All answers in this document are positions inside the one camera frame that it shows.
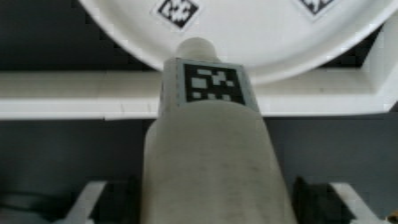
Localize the white L-shaped frame border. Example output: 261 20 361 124
0 13 398 120

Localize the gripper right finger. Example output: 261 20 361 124
291 177 385 224

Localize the white cylindrical table leg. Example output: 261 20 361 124
140 37 298 224

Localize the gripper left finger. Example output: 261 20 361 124
55 181 107 224

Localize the white round table top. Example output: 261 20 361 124
78 0 398 83

